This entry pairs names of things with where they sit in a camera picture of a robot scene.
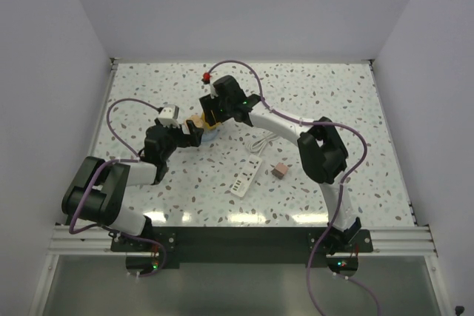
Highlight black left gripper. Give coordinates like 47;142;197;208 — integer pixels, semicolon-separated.
161;119;202;161

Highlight beige cube socket adapter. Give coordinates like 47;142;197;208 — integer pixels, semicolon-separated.
184;115;204;129

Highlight light blue round power socket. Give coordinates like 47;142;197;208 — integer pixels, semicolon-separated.
201;131;219;143

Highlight pink cube socket adapter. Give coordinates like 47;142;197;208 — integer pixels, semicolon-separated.
271;163;289;179

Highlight yellow cube socket adapter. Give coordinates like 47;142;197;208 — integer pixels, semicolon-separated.
205;127;218;135

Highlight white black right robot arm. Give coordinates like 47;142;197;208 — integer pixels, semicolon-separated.
200;73;361;255

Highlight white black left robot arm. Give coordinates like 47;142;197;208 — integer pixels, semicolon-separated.
61;120;204;251

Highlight white power strip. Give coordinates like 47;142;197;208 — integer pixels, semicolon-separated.
230;155;263;198

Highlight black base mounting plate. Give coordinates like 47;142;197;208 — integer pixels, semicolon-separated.
110;226;374;268

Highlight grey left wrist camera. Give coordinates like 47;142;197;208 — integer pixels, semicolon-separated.
155;104;180;127

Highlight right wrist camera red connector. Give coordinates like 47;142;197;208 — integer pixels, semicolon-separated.
201;72;217;97

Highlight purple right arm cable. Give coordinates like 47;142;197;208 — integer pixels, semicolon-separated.
207;58;382;316

